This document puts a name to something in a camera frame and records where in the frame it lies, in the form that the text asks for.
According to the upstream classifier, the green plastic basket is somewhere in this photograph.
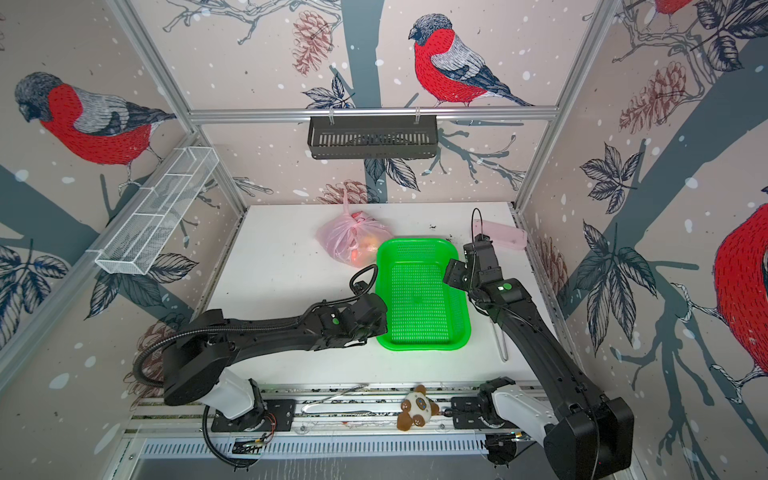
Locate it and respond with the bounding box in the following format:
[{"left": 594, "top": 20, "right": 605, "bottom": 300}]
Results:
[{"left": 376, "top": 238, "right": 471, "bottom": 352}]

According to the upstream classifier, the pink plastic bag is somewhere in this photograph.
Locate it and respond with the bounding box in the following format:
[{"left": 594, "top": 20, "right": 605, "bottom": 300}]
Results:
[{"left": 315, "top": 191, "right": 394, "bottom": 268}]

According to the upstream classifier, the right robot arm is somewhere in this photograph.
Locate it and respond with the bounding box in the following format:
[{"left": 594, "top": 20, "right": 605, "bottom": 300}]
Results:
[{"left": 444, "top": 234, "right": 635, "bottom": 479}]

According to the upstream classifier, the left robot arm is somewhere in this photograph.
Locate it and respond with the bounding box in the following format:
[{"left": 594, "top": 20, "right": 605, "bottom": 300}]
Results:
[{"left": 132, "top": 293, "right": 387, "bottom": 431}]

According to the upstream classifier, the orange fruit in bag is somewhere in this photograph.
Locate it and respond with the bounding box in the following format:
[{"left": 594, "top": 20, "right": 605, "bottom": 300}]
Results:
[{"left": 351, "top": 236, "right": 381, "bottom": 267}]

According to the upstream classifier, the pink rectangular box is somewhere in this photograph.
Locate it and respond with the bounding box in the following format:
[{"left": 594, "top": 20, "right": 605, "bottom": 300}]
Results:
[{"left": 472, "top": 219, "right": 528, "bottom": 251}]

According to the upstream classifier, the metal hook tool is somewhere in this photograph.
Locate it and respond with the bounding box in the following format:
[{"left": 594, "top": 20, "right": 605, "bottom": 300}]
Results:
[{"left": 491, "top": 322, "right": 509, "bottom": 363}]

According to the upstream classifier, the plush panda toy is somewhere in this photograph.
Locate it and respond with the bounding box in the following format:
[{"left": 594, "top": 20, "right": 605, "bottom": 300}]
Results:
[{"left": 397, "top": 385, "right": 440, "bottom": 432}]

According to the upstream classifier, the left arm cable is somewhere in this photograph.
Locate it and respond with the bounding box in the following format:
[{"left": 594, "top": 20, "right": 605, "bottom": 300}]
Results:
[{"left": 349, "top": 263, "right": 380, "bottom": 298}]

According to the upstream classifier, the black hanging wire basket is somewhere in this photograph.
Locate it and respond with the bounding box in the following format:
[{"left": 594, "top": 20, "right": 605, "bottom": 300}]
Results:
[{"left": 307, "top": 115, "right": 439, "bottom": 160}]

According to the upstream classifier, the white mesh wall shelf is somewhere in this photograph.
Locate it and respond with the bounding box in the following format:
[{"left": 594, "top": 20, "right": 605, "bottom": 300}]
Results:
[{"left": 95, "top": 146, "right": 219, "bottom": 275}]

